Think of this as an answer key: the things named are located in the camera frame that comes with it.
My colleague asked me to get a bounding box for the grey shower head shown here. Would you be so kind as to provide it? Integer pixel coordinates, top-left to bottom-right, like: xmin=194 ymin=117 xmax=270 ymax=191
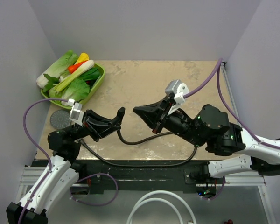
xmin=49 ymin=110 xmax=70 ymax=129

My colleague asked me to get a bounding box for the orange carrot toy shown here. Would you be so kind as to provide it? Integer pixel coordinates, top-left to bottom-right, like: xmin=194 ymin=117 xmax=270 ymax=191
xmin=68 ymin=61 xmax=86 ymax=74

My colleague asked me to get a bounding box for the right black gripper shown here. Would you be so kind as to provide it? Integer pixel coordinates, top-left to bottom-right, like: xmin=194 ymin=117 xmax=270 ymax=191
xmin=133 ymin=95 xmax=205 ymax=147

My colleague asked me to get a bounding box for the black angle valve fitting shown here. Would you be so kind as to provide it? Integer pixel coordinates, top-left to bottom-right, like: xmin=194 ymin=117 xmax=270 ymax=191
xmin=114 ymin=107 xmax=126 ymax=126

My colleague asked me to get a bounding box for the white leek toy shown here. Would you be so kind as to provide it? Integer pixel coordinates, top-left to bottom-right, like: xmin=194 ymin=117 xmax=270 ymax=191
xmin=53 ymin=60 xmax=95 ymax=92

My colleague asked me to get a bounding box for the black shower hose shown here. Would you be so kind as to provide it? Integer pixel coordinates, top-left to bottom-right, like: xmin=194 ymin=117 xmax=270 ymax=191
xmin=77 ymin=128 xmax=198 ymax=168

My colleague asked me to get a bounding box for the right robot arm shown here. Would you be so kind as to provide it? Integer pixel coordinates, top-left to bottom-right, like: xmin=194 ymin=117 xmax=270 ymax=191
xmin=133 ymin=99 xmax=280 ymax=183

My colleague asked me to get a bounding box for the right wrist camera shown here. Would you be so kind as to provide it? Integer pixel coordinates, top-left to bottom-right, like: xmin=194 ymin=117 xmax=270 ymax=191
xmin=165 ymin=79 xmax=189 ymax=115

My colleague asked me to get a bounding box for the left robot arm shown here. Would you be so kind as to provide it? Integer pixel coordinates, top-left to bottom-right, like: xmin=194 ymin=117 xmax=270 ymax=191
xmin=6 ymin=107 xmax=125 ymax=224

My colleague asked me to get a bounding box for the green plastic tray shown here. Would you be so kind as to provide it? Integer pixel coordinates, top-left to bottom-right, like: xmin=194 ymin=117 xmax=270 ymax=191
xmin=40 ymin=63 xmax=105 ymax=110

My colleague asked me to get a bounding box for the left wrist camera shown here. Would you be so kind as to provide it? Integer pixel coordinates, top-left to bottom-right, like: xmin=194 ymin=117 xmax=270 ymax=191
xmin=68 ymin=98 xmax=84 ymax=126

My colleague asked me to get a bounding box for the white hose loop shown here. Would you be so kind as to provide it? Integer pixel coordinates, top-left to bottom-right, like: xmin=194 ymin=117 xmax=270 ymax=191
xmin=126 ymin=190 xmax=197 ymax=224

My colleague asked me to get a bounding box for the red small object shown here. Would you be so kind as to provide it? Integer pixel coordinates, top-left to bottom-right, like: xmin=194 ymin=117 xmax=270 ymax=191
xmin=224 ymin=219 xmax=233 ymax=224

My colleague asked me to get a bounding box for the yellow pepper toy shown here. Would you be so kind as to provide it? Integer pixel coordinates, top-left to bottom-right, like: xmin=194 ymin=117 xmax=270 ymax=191
xmin=75 ymin=52 xmax=89 ymax=65

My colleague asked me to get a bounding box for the green lettuce toy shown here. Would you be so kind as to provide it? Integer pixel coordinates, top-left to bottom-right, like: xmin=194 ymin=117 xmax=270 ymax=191
xmin=49 ymin=79 xmax=91 ymax=101

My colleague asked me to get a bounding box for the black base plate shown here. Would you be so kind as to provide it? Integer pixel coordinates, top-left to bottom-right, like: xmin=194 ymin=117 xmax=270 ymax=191
xmin=32 ymin=160 xmax=250 ymax=195

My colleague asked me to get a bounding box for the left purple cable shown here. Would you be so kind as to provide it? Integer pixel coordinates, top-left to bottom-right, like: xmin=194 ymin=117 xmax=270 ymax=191
xmin=17 ymin=98 xmax=119 ymax=224

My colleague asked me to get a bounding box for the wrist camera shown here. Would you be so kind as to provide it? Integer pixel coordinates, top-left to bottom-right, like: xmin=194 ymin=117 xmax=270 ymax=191
xmin=68 ymin=98 xmax=84 ymax=126
xmin=165 ymin=79 xmax=189 ymax=115

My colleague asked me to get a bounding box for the napa cabbage toy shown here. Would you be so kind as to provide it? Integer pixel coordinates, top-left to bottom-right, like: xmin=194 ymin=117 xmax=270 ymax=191
xmin=36 ymin=50 xmax=78 ymax=89

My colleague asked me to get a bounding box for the dark green vegetable toy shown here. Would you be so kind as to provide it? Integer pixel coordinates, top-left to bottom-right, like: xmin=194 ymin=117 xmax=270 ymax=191
xmin=78 ymin=68 xmax=100 ymax=82

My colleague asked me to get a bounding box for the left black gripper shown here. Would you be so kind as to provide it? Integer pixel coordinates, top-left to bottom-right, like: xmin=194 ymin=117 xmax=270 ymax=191
xmin=66 ymin=109 xmax=121 ymax=141

